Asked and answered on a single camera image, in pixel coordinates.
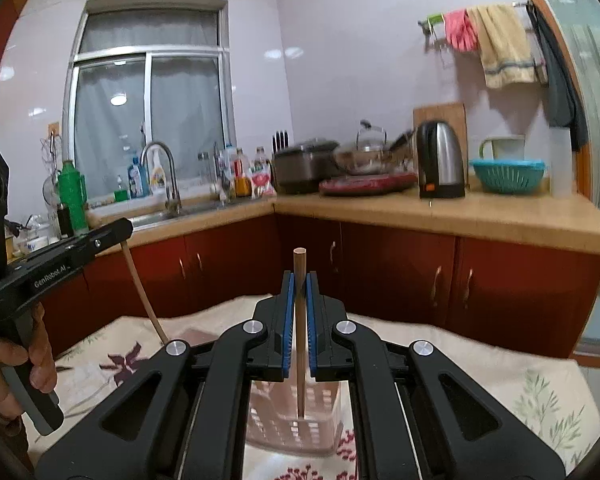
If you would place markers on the pink hanging cloth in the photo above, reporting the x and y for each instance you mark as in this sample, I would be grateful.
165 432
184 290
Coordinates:
460 30

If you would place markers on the green thermos flask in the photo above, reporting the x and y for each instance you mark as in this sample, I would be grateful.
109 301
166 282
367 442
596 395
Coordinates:
72 190

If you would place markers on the wooden countertop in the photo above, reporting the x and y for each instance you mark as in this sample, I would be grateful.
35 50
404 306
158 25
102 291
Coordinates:
430 215

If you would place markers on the blue detergent bottle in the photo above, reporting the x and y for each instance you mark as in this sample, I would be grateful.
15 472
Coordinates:
136 180

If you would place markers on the floral printed tablecloth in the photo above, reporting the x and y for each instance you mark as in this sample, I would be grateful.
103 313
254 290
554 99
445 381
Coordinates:
480 385

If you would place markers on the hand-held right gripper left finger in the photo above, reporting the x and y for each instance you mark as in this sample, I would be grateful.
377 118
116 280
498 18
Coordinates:
290 320

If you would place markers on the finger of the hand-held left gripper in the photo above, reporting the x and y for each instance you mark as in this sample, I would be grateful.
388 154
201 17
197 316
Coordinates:
105 237

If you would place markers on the steel kitchen sink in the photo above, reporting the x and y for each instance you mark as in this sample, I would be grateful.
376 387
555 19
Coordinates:
150 221

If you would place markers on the white spray bottle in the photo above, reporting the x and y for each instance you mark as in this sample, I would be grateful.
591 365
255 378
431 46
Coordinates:
157 175

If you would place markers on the white plastic jug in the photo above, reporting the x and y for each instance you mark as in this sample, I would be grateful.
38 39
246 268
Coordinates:
564 165

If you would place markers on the teal plastic colander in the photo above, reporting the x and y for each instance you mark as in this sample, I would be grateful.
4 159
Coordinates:
510 177

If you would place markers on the sliding glass window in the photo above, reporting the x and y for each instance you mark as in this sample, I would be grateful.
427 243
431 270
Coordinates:
180 110

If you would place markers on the wooden chopstick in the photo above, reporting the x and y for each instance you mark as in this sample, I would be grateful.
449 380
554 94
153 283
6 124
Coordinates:
140 295
299 260

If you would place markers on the person's left hand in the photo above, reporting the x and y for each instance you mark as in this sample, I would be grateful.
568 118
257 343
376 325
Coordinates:
42 350

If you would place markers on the pink perforated utensil holder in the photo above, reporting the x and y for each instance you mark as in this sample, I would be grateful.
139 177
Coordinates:
280 430

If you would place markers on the red round tray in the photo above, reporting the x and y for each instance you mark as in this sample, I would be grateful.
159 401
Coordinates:
360 186

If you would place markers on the metal wok with lid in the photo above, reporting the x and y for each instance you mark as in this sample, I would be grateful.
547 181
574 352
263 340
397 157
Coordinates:
370 157

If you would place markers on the dark grey hanging cloth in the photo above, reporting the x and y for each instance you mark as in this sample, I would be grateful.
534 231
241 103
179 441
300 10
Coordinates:
560 90

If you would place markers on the wooden cutting board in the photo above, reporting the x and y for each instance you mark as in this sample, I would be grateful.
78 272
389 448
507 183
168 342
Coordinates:
445 111

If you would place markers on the steel kitchen faucet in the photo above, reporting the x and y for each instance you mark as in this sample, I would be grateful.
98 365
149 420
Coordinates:
171 180

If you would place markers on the green dish soap bottle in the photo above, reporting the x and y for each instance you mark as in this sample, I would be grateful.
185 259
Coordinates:
121 192

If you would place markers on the orange sauce bottle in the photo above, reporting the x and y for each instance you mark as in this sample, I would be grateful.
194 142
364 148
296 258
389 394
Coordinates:
243 182

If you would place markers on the dark rice cooker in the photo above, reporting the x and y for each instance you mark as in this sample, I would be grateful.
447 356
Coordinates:
300 170

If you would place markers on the red kitchen cabinets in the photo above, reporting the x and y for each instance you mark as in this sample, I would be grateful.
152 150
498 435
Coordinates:
395 280

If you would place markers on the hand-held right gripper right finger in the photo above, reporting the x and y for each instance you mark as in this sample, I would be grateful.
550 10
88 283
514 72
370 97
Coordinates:
311 320

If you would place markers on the yellow hanging towel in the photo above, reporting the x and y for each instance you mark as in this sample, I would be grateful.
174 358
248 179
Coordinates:
505 45

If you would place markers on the hanging metal strainer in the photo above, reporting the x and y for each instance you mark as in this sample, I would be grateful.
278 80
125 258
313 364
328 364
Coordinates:
50 190

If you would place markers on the metal towel rack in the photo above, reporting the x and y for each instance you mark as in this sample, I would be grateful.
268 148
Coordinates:
432 35

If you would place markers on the steel electric kettle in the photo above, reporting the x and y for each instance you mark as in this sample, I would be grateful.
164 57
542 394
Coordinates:
442 155

